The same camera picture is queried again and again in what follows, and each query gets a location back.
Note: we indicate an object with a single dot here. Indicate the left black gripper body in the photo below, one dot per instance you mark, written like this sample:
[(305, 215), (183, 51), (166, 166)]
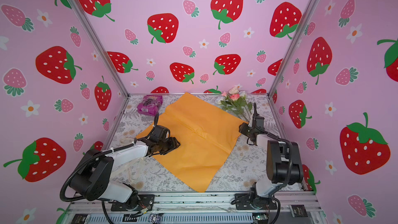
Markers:
[(159, 145)]

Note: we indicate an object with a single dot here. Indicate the purple snack packet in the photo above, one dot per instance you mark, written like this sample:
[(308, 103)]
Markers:
[(150, 105)]

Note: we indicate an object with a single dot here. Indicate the pink fake rose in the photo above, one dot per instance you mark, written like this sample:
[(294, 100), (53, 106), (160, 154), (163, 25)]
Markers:
[(241, 106)]

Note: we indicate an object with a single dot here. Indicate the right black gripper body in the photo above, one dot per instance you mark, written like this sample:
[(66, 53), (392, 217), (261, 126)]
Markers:
[(253, 130)]

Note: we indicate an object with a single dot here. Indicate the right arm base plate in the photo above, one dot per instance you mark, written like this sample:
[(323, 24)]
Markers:
[(249, 202)]

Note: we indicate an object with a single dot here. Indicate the white fake rose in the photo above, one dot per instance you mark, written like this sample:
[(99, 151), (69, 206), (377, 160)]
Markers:
[(233, 90)]

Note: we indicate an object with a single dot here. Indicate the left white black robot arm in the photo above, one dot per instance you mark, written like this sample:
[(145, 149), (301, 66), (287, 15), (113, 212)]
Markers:
[(90, 180)]

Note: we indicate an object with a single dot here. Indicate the pale fake flower stem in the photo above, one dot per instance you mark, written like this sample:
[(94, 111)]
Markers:
[(247, 104)]

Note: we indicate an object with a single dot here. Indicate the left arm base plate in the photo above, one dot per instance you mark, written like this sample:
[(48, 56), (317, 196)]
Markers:
[(140, 202)]

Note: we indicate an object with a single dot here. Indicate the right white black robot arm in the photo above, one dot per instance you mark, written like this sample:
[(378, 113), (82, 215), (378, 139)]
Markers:
[(283, 162)]

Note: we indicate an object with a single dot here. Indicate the orange wrapping paper sheet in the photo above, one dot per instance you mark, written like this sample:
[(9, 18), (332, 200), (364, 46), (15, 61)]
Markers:
[(207, 159)]

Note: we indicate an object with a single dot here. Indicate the aluminium frame rail base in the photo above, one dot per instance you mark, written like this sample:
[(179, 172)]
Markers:
[(292, 207)]

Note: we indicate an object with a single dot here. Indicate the white printed ribbon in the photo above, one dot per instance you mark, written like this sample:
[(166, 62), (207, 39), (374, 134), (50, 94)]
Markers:
[(133, 157)]

